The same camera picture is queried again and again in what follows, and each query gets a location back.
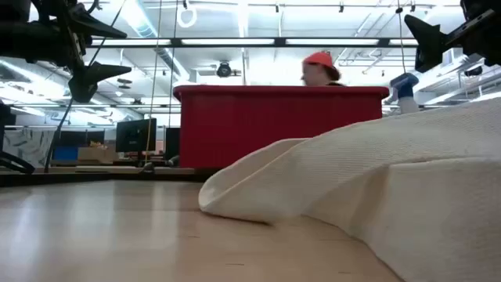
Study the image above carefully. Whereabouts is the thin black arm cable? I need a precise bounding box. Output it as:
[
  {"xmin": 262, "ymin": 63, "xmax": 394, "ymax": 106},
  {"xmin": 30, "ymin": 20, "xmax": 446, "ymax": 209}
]
[{"xmin": 43, "ymin": 0, "xmax": 128, "ymax": 174}]

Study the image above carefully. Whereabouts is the cream canvas tote bag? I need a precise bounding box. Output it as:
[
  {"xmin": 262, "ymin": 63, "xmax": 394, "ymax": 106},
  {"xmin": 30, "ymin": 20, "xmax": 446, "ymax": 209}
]
[{"xmin": 197, "ymin": 96, "xmax": 501, "ymax": 282}]

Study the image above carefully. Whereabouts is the black aluminium rig frame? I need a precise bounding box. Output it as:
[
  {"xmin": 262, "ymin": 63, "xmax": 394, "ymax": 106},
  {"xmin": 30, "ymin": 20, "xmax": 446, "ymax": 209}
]
[{"xmin": 0, "ymin": 168, "xmax": 222, "ymax": 188}]

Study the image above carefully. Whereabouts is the black overhead rail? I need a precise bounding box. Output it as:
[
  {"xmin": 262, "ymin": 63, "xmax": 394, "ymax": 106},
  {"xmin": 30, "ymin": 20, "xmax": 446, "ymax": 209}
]
[{"xmin": 88, "ymin": 37, "xmax": 420, "ymax": 49}]

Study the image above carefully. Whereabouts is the red plastic bin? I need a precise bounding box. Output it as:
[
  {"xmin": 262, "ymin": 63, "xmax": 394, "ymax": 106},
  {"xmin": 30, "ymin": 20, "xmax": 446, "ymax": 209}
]
[{"xmin": 173, "ymin": 85, "xmax": 391, "ymax": 171}]

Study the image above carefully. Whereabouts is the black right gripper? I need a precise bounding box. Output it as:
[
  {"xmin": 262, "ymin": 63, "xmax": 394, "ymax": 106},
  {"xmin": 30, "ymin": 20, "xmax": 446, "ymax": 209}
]
[{"xmin": 403, "ymin": 0, "xmax": 501, "ymax": 74}]

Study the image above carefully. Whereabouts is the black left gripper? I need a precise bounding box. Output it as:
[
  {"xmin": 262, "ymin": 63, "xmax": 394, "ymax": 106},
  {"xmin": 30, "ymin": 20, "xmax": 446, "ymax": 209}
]
[{"xmin": 0, "ymin": 0, "xmax": 133, "ymax": 104}]

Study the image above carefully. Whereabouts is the person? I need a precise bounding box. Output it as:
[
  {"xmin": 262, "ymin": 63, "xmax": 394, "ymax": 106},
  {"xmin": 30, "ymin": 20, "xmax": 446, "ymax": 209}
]
[{"xmin": 301, "ymin": 50, "xmax": 346, "ymax": 88}]

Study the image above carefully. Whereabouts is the black computer monitor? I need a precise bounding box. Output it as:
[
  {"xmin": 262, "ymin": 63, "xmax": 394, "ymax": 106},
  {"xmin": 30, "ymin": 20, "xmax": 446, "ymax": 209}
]
[{"xmin": 115, "ymin": 117, "xmax": 158, "ymax": 154}]

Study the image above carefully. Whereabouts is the black ceiling camera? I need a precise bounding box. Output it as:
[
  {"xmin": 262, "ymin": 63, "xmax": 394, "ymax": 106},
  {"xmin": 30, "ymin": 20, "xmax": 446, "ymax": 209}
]
[{"xmin": 215, "ymin": 60, "xmax": 233, "ymax": 78}]

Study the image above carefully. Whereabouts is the cardboard box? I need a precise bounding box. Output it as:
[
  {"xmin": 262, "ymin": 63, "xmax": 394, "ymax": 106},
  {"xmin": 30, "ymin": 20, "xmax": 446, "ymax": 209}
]
[{"xmin": 77, "ymin": 144, "xmax": 119, "ymax": 165}]

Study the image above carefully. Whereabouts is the white hanging ring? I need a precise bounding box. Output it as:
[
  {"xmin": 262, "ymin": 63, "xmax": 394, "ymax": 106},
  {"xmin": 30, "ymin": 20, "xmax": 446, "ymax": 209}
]
[{"xmin": 176, "ymin": 2, "xmax": 198, "ymax": 30}]

